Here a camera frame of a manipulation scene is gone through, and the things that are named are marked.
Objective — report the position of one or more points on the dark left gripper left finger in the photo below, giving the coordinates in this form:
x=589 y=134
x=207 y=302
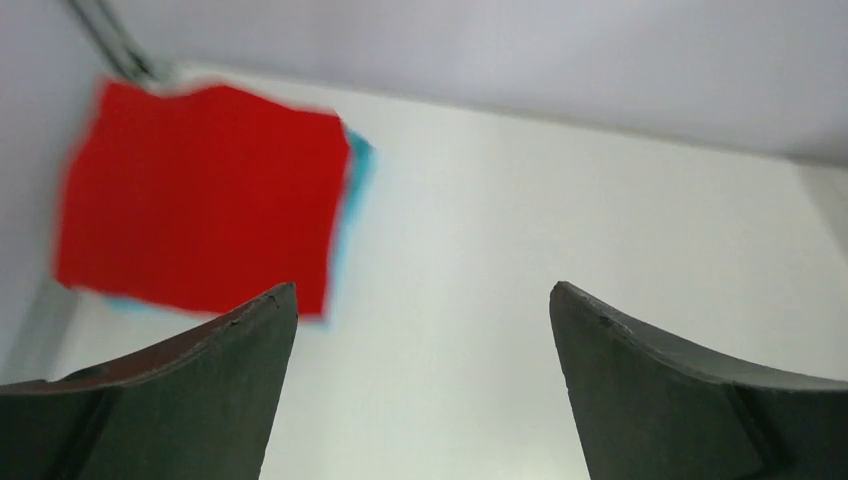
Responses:
x=198 y=405

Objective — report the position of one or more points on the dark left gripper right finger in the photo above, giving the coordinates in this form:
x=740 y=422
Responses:
x=649 y=404

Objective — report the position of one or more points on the red t-shirt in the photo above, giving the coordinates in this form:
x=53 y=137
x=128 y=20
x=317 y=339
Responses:
x=132 y=124

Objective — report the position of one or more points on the folded light blue t-shirt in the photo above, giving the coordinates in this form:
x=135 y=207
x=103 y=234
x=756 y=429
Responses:
x=354 y=179

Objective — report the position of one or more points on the left aluminium corner post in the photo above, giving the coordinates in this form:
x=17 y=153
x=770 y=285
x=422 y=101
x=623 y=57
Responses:
x=113 y=41

